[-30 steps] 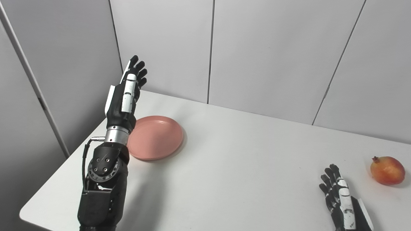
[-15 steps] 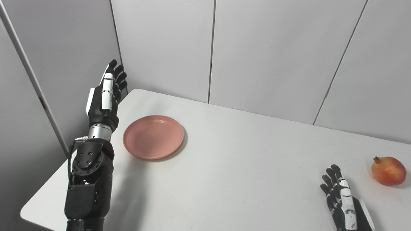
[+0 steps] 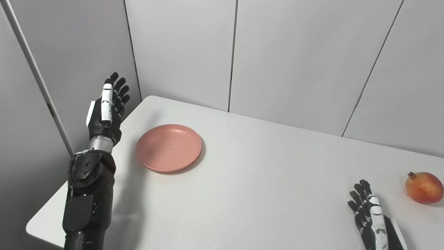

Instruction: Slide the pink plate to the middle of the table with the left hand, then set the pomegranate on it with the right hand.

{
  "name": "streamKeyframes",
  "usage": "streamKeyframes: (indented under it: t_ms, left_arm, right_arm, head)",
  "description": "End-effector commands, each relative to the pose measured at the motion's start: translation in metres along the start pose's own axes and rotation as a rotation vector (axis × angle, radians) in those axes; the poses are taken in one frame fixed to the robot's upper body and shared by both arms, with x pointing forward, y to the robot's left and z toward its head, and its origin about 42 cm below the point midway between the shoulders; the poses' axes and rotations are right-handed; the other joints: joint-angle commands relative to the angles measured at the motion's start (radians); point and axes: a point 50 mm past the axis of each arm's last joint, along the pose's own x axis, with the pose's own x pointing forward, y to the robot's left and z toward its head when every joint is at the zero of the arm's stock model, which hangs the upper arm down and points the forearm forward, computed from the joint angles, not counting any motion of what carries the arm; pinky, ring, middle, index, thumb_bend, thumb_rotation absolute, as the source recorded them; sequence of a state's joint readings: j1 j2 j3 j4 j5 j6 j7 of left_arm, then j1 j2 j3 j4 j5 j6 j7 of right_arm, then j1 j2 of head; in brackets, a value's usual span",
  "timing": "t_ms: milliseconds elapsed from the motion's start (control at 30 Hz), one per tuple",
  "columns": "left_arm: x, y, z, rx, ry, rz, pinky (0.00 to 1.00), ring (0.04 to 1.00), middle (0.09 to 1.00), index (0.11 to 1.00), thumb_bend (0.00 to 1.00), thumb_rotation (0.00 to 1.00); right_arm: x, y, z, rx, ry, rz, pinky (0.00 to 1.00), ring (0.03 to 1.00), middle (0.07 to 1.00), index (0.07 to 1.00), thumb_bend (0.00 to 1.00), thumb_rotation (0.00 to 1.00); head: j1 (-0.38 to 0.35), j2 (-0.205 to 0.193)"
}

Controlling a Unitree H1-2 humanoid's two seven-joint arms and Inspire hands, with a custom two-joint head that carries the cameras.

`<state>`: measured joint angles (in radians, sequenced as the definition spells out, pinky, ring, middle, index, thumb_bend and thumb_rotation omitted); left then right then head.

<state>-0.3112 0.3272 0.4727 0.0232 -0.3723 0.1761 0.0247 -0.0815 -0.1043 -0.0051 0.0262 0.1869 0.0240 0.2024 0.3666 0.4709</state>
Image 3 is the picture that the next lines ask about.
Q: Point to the pink round plate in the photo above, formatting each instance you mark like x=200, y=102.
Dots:
x=168, y=148

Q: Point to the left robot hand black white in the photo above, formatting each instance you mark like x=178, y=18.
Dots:
x=105, y=116

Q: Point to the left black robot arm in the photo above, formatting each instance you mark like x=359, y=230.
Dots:
x=88, y=194

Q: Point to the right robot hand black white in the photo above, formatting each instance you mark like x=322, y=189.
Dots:
x=374, y=225

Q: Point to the red yellow pomegranate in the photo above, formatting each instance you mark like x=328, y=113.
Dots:
x=424, y=187

